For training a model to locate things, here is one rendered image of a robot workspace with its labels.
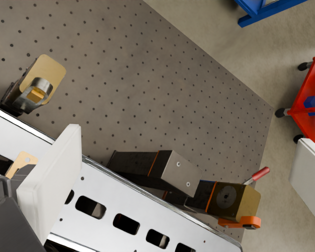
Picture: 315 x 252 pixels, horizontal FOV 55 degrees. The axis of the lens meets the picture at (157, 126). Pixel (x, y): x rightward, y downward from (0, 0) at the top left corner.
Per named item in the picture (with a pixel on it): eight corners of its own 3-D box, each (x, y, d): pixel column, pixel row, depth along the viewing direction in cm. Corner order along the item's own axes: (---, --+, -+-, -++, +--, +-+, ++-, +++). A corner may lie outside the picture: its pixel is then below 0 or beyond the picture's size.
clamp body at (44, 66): (36, 88, 91) (76, 59, 63) (14, 121, 87) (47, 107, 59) (15, 75, 88) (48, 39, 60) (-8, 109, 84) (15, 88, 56)
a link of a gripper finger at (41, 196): (41, 252, 12) (22, 251, 12) (82, 168, 19) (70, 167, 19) (34, 190, 11) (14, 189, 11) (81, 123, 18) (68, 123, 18)
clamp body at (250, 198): (187, 177, 122) (265, 186, 92) (174, 210, 118) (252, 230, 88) (172, 167, 118) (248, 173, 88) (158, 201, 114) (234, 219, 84)
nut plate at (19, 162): (21, 149, 60) (22, 149, 59) (39, 158, 61) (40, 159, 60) (-3, 189, 57) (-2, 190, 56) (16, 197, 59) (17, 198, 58)
